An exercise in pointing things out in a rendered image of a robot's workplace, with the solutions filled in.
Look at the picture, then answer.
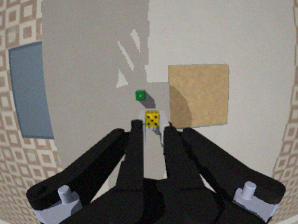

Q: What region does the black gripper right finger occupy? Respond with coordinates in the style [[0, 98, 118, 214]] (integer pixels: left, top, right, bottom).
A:
[[158, 111, 286, 224]]

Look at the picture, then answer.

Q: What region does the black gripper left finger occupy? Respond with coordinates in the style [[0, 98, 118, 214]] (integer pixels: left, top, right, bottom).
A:
[[26, 111, 146, 224]]

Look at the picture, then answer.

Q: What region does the yellow die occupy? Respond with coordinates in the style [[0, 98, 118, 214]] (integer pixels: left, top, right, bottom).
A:
[[146, 111, 159, 127]]

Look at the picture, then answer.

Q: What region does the tan square mat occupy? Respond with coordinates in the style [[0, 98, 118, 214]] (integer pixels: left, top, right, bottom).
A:
[[168, 65, 229, 128]]

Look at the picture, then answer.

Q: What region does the green die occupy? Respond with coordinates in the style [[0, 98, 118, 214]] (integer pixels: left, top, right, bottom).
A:
[[135, 90, 145, 101]]

